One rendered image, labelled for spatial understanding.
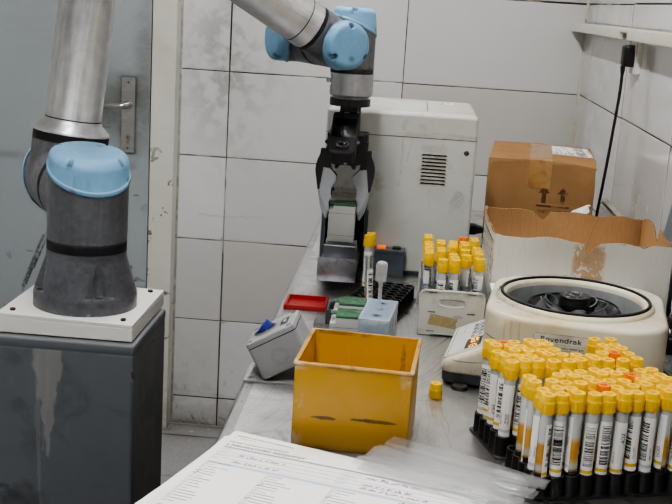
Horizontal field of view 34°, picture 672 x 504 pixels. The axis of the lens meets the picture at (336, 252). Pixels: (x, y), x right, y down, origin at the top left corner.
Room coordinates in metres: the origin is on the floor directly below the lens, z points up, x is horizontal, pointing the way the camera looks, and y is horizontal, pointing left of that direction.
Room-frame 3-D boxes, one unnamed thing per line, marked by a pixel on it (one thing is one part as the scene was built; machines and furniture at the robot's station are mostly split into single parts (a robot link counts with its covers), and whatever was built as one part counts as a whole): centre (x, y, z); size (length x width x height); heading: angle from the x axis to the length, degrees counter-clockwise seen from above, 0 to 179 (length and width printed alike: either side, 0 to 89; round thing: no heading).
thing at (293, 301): (1.72, 0.04, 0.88); 0.07 x 0.07 x 0.01; 87
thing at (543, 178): (2.48, -0.45, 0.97); 0.31 x 0.23 x 0.18; 170
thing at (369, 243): (1.73, -0.08, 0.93); 0.17 x 0.09 x 0.11; 165
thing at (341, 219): (1.89, -0.01, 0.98); 0.05 x 0.04 x 0.06; 87
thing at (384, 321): (1.37, -0.06, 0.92); 0.10 x 0.07 x 0.10; 171
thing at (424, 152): (2.10, -0.11, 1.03); 0.31 x 0.27 x 0.30; 177
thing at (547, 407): (1.05, -0.22, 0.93); 0.02 x 0.02 x 0.11
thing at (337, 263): (1.91, -0.01, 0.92); 0.21 x 0.07 x 0.05; 177
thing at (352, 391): (1.20, -0.04, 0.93); 0.13 x 0.13 x 0.10; 83
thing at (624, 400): (1.07, -0.31, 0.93); 0.02 x 0.02 x 0.11
